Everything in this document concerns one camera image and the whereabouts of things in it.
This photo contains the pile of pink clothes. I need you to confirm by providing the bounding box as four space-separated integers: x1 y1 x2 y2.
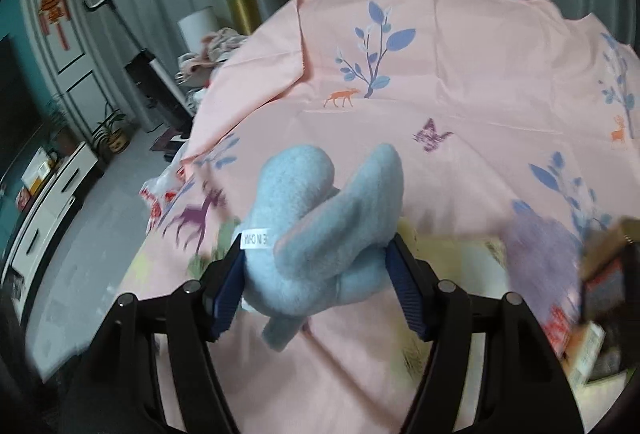
174 28 248 90

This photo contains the purple knitted cloth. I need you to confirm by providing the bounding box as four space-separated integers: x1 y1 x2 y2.
500 211 586 315

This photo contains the dark tin box gold rim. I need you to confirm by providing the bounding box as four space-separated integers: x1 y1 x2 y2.
575 214 640 330

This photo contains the small white orange tissue packet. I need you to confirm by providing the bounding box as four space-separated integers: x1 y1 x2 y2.
562 321 608 387

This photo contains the red and white crochet item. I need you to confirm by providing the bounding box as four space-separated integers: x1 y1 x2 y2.
542 306 576 347

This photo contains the white cylindrical container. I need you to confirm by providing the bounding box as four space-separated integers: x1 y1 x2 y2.
177 6 218 47

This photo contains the red and white plastic bag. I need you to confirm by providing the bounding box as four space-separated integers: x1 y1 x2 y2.
140 164 187 235

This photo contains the yellow cardboard box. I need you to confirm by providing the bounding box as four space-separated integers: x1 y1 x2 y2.
22 149 61 195

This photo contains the light blue plush toy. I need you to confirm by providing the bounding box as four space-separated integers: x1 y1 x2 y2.
239 143 405 352

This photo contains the black television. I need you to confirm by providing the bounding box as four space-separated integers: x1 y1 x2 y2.
0 34 48 180

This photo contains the white tv cabinet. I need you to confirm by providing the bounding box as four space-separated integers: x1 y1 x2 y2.
0 141 98 295

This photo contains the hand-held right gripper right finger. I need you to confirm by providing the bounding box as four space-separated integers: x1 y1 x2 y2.
385 231 586 434

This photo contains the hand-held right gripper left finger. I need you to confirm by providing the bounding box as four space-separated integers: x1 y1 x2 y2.
70 231 251 434

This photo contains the potted plant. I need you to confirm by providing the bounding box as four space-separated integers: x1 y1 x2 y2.
92 109 133 155

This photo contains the pink printed bedsheet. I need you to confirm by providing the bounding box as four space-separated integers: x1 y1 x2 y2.
135 0 640 434

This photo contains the red knot wall decoration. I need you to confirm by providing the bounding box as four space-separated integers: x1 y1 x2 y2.
37 0 71 50

